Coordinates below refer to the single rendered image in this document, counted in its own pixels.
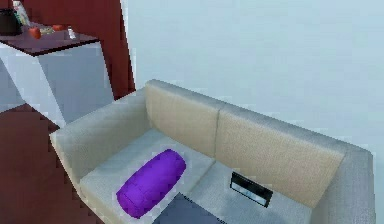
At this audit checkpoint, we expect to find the beige grey sofa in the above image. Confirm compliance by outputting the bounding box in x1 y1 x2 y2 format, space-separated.
49 78 377 224

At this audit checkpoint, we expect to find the purple bolster cushion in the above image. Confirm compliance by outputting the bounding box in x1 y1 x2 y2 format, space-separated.
115 148 187 220

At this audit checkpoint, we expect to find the black remote control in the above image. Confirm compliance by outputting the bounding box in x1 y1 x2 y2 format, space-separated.
229 171 274 209

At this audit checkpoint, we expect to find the white counter with dark top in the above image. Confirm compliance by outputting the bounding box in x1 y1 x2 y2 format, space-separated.
0 22 116 129

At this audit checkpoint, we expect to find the red apple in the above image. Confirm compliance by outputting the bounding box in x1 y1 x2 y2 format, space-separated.
28 26 43 40

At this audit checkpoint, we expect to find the white paper bag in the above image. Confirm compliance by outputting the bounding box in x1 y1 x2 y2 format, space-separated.
12 0 32 27

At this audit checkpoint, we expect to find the black pot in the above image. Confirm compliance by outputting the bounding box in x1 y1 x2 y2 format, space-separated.
0 8 24 37

